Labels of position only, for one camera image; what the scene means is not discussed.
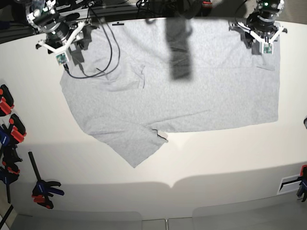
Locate orange black clamp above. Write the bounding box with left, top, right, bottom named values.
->
left=0, top=84, right=14, bottom=117
left=9, top=114, right=26, bottom=144

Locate blue clamp right edge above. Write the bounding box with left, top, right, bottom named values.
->
left=296, top=165, right=307, bottom=202

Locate blue black clamp left edge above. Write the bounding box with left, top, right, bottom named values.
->
left=0, top=125, right=23, bottom=204

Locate blue orange bar clamp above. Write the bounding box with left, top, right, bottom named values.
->
left=28, top=151, right=65, bottom=209

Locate grey T-shirt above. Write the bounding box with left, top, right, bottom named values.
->
left=60, top=18, right=280, bottom=167

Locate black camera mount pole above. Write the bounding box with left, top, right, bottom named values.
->
left=177, top=0, right=202, bottom=19

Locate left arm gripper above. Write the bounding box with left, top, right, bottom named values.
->
left=229, top=0, right=288, bottom=44

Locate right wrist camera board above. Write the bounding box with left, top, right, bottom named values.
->
left=55, top=51, right=71, bottom=66

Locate orange black clamp lower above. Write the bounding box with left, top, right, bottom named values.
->
left=9, top=114, right=26, bottom=144

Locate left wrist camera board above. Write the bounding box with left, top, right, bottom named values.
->
left=261, top=43, right=274, bottom=54

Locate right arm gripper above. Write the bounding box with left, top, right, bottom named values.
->
left=26, top=0, right=85, bottom=54

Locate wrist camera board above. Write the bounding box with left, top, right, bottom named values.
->
left=55, top=51, right=71, bottom=66
left=261, top=43, right=274, bottom=54

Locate orange black clamp upper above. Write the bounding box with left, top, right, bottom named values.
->
left=0, top=84, right=14, bottom=117

